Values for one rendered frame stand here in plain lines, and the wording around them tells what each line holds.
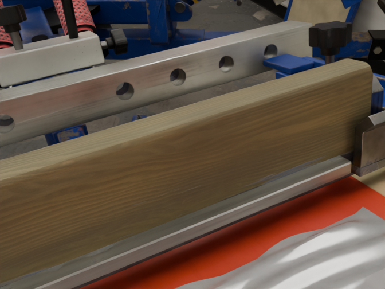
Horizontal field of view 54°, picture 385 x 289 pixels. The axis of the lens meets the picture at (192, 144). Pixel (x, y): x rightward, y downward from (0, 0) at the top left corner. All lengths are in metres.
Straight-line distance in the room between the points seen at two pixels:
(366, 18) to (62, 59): 2.49
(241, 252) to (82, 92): 0.26
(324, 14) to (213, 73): 2.45
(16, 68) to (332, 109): 0.35
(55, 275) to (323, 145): 0.20
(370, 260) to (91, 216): 0.18
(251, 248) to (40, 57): 0.33
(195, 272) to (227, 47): 0.31
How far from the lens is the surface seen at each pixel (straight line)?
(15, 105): 0.45
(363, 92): 0.31
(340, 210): 0.32
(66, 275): 0.24
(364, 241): 0.29
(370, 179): 0.36
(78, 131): 0.69
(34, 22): 0.87
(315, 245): 0.28
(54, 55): 0.49
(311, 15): 3.01
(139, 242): 0.24
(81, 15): 0.65
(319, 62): 0.50
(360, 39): 0.99
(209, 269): 0.27
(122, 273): 0.29
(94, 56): 0.50
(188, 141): 0.23
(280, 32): 0.54
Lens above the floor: 1.32
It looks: 40 degrees down
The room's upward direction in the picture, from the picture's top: 2 degrees counter-clockwise
